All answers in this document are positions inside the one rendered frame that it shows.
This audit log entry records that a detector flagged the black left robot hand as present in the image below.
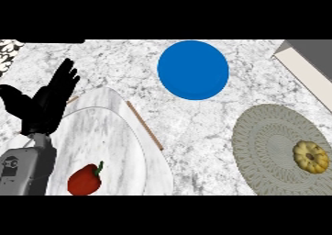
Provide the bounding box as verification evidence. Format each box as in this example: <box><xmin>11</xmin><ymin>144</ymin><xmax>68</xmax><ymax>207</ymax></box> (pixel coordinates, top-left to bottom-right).
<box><xmin>0</xmin><ymin>58</ymin><xmax>82</xmax><ymax>137</ymax></box>

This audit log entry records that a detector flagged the white marble tiered shelf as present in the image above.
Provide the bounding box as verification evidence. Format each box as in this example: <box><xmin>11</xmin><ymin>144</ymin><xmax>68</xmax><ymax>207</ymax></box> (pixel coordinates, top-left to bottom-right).
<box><xmin>0</xmin><ymin>87</ymin><xmax>174</xmax><ymax>196</ymax></box>

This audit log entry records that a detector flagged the grey round woven placemat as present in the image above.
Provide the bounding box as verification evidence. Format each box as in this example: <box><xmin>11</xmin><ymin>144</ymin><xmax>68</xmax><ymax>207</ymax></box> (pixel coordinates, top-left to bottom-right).
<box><xmin>231</xmin><ymin>104</ymin><xmax>332</xmax><ymax>196</ymax></box>

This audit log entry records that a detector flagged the yellow ribbed tomato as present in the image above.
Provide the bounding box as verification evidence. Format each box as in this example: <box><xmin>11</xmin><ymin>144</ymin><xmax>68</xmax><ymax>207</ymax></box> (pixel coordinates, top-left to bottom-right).
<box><xmin>292</xmin><ymin>140</ymin><xmax>332</xmax><ymax>174</ymax></box>

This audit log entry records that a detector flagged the black and white patterned panel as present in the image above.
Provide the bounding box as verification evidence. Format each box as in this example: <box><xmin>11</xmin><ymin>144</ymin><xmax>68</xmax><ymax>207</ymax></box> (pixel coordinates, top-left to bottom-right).
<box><xmin>0</xmin><ymin>39</ymin><xmax>26</xmax><ymax>90</ymax></box>

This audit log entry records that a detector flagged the red bell pepper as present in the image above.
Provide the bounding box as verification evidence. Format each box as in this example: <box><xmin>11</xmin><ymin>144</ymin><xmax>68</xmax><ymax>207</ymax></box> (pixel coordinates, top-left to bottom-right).
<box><xmin>67</xmin><ymin>161</ymin><xmax>107</xmax><ymax>196</ymax></box>

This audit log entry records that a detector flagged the blue round plate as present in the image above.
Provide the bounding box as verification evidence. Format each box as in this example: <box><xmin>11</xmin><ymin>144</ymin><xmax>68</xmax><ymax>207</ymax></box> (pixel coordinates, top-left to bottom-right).
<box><xmin>157</xmin><ymin>39</ymin><xmax>231</xmax><ymax>101</ymax></box>

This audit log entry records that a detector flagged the grey and cream cabinet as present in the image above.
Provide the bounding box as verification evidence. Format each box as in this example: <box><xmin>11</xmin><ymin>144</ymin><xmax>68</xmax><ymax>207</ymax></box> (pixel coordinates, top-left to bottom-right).
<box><xmin>272</xmin><ymin>39</ymin><xmax>332</xmax><ymax>120</ymax></box>

